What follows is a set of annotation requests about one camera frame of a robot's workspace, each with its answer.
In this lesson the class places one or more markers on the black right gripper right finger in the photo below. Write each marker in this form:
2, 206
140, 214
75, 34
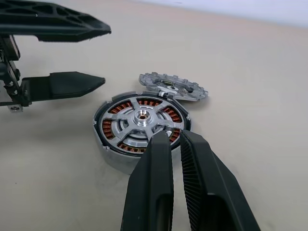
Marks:
211, 192

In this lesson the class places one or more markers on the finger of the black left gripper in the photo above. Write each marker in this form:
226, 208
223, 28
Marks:
48, 26
65, 84

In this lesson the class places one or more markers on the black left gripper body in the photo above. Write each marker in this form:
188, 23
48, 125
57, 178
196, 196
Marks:
8, 84

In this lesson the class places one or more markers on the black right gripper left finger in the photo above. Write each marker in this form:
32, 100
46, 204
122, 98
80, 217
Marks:
151, 187

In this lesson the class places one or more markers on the grey motor housing copper windings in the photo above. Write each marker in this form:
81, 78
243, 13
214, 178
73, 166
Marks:
113, 161

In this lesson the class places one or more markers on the spoked silver rotor black rim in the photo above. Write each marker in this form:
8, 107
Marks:
142, 119

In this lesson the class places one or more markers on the grey notched motor lid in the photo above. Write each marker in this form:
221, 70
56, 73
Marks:
149, 80

